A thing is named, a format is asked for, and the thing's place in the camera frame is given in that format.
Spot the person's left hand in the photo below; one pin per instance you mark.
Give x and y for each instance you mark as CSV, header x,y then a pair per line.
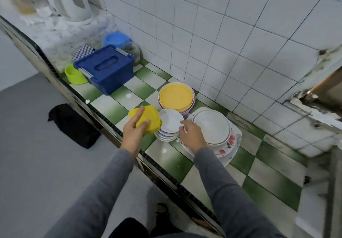
x,y
134,136

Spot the person's right hand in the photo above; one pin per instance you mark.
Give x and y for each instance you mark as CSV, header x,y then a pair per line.
x,y
193,138

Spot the stack of small white bowls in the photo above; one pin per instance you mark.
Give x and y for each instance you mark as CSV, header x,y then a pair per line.
x,y
171,123

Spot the person's right forearm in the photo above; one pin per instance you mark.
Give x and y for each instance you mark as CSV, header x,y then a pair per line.
x,y
235,197

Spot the person's black shoe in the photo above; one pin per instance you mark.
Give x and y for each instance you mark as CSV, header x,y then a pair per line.
x,y
163,219

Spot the blue plastic box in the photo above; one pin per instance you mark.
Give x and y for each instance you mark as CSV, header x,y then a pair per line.
x,y
104,68

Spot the lime green plastic bowl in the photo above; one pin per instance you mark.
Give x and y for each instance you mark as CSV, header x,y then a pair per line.
x,y
75,76

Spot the glass jar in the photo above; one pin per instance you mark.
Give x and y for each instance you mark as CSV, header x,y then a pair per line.
x,y
133,50

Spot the blue plastic bowl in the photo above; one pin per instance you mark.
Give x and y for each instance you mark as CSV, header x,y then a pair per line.
x,y
117,40

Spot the blue white checked cloth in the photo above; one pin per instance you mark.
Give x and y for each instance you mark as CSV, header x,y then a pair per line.
x,y
83,52

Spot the white electric kettle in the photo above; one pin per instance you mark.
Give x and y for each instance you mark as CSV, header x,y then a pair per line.
x,y
67,0

